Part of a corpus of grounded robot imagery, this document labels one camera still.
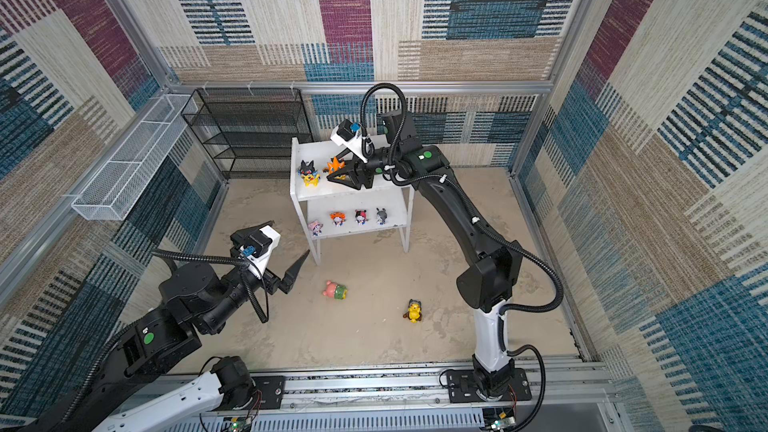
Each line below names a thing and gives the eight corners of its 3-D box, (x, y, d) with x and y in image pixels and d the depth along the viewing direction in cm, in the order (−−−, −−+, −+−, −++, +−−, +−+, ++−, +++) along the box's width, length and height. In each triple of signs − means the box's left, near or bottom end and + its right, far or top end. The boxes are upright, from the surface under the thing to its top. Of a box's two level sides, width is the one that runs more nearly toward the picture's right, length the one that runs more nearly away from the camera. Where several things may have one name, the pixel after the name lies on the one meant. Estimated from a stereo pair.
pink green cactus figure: (323, 295, 91) (322, 290, 88) (329, 284, 93) (327, 279, 90) (343, 302, 89) (342, 297, 87) (348, 290, 91) (347, 286, 89)
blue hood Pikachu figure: (402, 318, 86) (403, 313, 83) (410, 301, 90) (411, 295, 86) (418, 326, 85) (419, 321, 82) (426, 308, 88) (427, 303, 85)
